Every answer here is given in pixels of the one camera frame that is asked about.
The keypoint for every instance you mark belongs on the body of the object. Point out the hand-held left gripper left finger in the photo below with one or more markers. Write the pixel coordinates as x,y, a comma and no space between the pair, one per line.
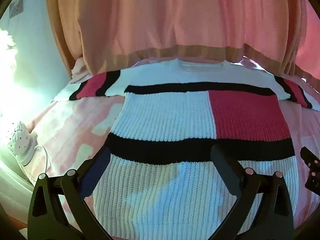
96,172

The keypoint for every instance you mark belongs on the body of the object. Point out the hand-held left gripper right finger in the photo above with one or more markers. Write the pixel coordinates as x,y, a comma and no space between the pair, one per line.
226,172

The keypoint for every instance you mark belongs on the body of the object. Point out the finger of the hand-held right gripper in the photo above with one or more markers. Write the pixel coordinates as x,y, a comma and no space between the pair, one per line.
311,170

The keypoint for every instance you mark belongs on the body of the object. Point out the white red black knit sweater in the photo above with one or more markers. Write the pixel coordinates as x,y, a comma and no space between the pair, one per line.
175,135

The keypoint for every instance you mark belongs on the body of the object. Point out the pink floral bed sheet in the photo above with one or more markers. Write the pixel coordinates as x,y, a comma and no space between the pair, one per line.
72,127

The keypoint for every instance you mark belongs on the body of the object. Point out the white bedside table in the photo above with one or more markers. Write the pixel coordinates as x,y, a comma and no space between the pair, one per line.
12,172

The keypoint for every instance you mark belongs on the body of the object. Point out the white dotted table lamp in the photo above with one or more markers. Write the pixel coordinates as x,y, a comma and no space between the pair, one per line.
18,140

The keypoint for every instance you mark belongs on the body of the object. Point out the pink orange curtain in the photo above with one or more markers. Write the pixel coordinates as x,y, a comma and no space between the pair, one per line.
175,17

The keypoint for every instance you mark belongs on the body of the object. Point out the grey wall outlet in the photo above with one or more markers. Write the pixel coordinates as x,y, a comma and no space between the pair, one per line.
16,8

